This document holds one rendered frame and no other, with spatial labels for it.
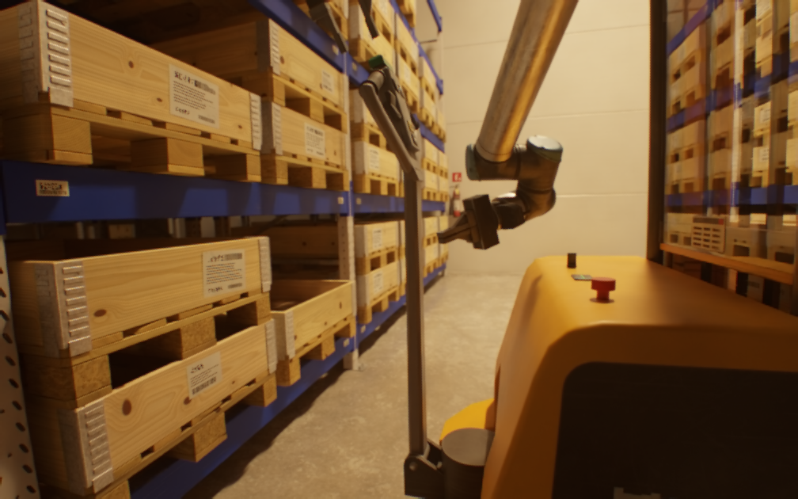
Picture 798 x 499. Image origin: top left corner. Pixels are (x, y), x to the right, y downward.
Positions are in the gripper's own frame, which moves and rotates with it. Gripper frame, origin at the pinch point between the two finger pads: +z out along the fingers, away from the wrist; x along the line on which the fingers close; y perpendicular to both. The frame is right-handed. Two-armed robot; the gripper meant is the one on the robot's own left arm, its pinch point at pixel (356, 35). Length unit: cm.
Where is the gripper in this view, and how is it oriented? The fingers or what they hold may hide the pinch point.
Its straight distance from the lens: 95.7
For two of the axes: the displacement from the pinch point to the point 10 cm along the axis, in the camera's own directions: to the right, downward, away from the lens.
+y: -1.0, 5.6, -8.3
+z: 3.9, 7.9, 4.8
